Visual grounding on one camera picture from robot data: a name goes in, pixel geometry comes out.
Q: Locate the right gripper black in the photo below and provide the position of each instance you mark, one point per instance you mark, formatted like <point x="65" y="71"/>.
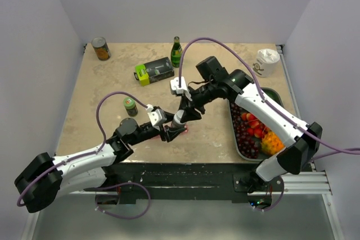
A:
<point x="189" y="113"/>

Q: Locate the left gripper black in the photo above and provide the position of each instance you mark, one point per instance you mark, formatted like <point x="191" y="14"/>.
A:
<point x="170" y="134"/>

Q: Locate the grey pill bottle white cap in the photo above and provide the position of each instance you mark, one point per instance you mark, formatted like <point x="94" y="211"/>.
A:
<point x="176" y="122"/>

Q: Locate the pink weekly pill organizer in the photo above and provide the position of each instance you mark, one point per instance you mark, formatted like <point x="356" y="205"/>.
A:
<point x="159" y="137"/>

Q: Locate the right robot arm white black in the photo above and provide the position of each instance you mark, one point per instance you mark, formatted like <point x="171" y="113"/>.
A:
<point x="299" y="138"/>

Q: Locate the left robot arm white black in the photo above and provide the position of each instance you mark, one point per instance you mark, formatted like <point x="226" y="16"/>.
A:
<point x="42" y="181"/>

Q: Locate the green lid small jar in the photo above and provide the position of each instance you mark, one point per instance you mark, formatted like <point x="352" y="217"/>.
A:
<point x="130" y="106"/>

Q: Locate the green black product box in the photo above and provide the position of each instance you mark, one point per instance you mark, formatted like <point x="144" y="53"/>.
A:
<point x="154" y="71"/>

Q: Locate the green glass bottle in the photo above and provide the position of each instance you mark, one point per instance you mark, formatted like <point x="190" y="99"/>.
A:
<point x="176" y="52"/>

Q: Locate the red grape bunch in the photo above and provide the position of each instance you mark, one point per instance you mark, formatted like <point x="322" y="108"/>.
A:
<point x="247" y="145"/>

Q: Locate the red apples cluster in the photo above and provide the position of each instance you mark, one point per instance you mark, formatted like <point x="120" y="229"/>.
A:
<point x="253" y="126"/>

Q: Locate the green lime fruit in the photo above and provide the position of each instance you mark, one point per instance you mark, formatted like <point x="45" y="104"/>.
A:
<point x="270" y="93"/>

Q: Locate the grey fruit tray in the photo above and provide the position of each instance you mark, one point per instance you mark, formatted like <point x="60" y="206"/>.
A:
<point x="261" y="155"/>

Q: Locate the yellow orange dragon fruit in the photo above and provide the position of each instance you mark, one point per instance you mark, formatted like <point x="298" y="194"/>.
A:
<point x="271" y="144"/>

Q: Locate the white paper bag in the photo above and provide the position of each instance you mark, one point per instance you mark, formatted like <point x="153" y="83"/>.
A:
<point x="265" y="62"/>

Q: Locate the tin can fruit label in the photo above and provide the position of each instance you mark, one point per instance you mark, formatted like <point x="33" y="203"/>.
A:
<point x="101" y="48"/>

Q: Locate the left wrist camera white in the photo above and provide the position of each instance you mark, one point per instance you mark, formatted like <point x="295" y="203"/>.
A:
<point x="156" y="115"/>

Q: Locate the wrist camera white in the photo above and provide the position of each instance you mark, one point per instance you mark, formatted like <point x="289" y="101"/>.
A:
<point x="178" y="87"/>
<point x="156" y="115"/>

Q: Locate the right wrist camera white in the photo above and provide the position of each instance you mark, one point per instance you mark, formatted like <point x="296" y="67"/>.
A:
<point x="178" y="87"/>

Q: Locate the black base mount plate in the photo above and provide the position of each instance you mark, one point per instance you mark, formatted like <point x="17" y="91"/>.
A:
<point x="179" y="181"/>

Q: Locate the aluminium frame rail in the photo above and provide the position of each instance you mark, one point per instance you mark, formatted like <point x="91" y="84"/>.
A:
<point x="304" y="183"/>

